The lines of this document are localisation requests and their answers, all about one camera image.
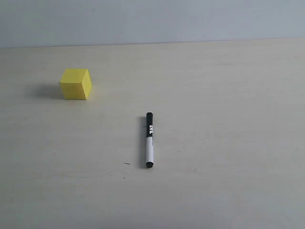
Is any black and white marker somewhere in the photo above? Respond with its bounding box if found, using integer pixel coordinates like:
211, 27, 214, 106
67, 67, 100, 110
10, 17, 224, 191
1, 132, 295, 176
146, 112, 154, 168

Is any yellow cube block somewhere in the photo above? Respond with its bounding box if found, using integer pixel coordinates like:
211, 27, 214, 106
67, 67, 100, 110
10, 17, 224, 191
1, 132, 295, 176
59, 69, 92, 100

